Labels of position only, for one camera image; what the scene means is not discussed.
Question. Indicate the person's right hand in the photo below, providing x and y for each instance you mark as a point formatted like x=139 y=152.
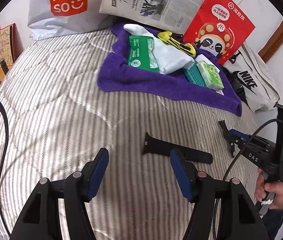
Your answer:
x=275 y=187

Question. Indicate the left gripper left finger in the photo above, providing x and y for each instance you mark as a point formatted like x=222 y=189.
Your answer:
x=39 y=218

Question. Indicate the green wet wipes pack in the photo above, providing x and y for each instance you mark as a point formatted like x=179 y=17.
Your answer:
x=141 y=53

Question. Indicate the yellow black pouch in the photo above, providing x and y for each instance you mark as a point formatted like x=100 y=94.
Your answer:
x=176 y=41

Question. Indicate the brown decorated box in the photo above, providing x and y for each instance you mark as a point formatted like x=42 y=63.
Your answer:
x=7 y=44

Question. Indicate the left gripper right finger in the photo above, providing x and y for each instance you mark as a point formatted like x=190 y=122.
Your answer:
x=221 y=205

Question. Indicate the teal knitted cloth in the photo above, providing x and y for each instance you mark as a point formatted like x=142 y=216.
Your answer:
x=194 y=76

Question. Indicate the purple towel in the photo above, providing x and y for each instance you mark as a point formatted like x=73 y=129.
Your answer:
x=116 y=75

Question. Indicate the red panda paper bag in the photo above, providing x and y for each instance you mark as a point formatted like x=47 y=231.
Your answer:
x=220 y=27

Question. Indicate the white Nike waist bag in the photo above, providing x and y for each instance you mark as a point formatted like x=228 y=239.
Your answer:
x=249 y=69

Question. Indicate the white glove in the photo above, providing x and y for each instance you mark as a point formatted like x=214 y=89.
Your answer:
x=169 y=58

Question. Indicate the newspaper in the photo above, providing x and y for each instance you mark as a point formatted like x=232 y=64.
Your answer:
x=169 y=15

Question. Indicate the white Miniso plastic bag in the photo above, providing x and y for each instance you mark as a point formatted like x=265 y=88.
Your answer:
x=53 y=18

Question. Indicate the green tissue pack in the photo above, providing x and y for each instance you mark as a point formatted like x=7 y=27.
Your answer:
x=210 y=76

